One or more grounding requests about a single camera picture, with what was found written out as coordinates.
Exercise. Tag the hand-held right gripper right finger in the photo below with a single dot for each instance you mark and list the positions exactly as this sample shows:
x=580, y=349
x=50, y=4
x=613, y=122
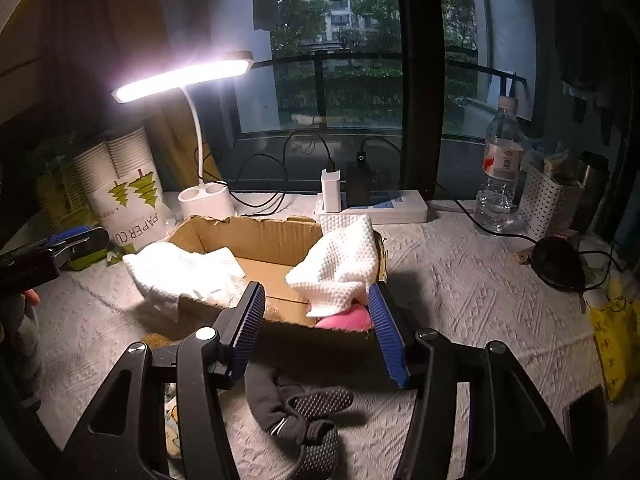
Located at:
x=387, y=335

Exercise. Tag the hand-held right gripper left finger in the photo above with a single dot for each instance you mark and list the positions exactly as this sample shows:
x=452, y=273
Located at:
x=247, y=330

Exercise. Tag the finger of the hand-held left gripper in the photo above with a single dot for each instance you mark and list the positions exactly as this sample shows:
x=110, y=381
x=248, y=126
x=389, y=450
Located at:
x=85, y=252
x=70, y=237

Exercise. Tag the pink plush toy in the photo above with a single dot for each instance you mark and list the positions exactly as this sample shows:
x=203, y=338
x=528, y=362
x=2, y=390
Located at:
x=345, y=320

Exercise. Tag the brown cardboard box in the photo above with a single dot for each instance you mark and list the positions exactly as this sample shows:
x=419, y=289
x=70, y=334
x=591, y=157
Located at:
x=270, y=245

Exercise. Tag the white fine-weave towel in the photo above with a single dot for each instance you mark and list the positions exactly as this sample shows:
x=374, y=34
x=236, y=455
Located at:
x=175, y=270

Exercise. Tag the white waffle cloth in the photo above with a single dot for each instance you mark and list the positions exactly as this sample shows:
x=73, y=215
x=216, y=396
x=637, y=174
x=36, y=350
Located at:
x=340, y=255

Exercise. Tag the person's left forearm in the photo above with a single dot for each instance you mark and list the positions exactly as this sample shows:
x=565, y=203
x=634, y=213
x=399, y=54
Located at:
x=25, y=350

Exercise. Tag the person's left hand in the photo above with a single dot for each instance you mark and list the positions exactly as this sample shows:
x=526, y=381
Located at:
x=31, y=296

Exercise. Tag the green paper cup pack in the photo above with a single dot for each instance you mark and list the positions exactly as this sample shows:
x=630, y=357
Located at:
x=60, y=195

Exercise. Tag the white paper cup pack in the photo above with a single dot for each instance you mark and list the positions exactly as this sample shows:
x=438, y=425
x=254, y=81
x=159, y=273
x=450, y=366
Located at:
x=125, y=195

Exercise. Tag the white embossed table cover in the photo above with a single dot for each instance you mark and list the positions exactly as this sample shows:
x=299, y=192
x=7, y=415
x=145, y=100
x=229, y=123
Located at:
x=475, y=310

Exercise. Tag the dark grey sock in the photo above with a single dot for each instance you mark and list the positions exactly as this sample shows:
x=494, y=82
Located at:
x=300, y=410

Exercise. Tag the white power strip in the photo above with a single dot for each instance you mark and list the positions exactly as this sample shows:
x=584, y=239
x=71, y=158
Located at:
x=400, y=207

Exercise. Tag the white desk lamp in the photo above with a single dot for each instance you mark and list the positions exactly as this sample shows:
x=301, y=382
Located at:
x=205, y=200

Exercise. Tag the black charger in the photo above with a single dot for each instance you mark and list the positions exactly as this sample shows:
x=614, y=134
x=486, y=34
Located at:
x=357, y=185

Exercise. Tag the white charger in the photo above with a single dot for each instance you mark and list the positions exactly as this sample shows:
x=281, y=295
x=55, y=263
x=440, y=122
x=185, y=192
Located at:
x=331, y=190

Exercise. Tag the black round object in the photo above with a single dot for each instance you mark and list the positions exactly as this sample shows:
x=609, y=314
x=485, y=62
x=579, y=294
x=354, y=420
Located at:
x=555, y=260

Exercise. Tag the clear water bottle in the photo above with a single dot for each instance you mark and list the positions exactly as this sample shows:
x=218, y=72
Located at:
x=497, y=180

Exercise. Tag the white perforated holder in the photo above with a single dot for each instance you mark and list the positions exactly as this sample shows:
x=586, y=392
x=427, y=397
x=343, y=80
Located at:
x=545, y=205

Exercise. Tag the yellow curtain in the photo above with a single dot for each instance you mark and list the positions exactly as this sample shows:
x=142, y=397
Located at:
x=150, y=35

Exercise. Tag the yellow plastic bag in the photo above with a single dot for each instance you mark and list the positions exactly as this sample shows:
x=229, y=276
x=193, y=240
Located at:
x=610, y=340

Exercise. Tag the steel thermos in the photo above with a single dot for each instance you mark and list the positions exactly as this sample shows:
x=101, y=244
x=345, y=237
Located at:
x=592, y=185

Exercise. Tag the balcony railing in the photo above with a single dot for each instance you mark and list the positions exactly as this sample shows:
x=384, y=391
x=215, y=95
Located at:
x=360, y=57

